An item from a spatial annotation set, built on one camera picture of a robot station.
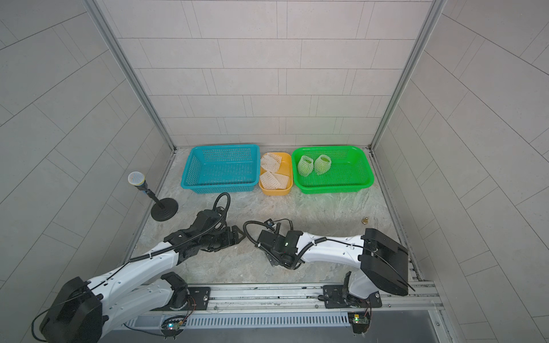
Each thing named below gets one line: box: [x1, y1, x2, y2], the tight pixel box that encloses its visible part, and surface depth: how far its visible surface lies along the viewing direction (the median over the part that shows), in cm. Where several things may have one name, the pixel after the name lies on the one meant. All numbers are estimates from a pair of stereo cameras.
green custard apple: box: [297, 155, 314, 177], surface depth 103 cm
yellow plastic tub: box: [258, 151, 294, 196], surface depth 103 cm
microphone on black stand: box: [127, 171, 179, 222], surface depth 91 cm
